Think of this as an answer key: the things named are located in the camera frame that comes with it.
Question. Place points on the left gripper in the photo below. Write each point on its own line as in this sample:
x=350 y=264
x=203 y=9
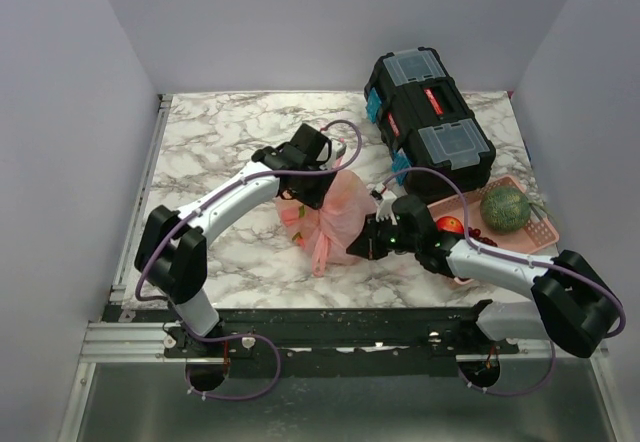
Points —
x=317 y=198

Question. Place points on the dark red fake grapes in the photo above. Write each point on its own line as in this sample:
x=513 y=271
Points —
x=477 y=235

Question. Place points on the pink plastic bag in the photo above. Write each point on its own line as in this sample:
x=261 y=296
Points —
x=324 y=234

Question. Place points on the black mounting rail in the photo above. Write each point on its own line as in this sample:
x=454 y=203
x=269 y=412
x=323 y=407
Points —
x=326 y=343

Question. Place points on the black plastic toolbox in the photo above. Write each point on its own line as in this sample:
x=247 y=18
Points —
x=424 y=121

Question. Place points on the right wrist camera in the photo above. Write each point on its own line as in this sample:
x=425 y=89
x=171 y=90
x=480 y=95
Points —
x=384 y=199

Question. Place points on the green fake melon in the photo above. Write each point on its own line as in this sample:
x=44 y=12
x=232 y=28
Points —
x=505 y=210

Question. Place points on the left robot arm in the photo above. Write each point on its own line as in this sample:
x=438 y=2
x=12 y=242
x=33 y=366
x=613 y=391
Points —
x=172 y=253

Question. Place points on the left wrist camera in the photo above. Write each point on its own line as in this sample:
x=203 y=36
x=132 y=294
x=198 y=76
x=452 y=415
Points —
x=338 y=150

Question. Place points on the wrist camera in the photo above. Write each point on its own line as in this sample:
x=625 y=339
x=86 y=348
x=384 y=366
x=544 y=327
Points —
x=384 y=199
x=338 y=150

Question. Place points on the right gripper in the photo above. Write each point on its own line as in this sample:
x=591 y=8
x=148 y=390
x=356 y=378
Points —
x=366 y=245

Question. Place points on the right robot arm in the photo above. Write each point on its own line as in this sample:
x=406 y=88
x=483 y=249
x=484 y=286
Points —
x=564 y=300

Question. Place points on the red fake apple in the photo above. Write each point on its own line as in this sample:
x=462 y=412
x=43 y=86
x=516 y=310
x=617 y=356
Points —
x=450 y=224

